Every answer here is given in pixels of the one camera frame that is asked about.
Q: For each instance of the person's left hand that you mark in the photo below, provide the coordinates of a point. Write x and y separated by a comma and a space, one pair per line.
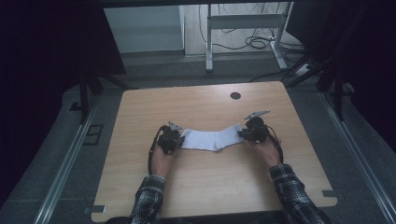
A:
162, 163

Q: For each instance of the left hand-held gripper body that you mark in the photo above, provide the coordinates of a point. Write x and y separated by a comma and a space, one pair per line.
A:
168, 140

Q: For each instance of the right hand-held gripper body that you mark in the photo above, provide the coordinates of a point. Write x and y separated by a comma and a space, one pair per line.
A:
257, 129

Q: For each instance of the person's right hand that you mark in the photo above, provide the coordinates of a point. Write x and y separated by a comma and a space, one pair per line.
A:
269, 152

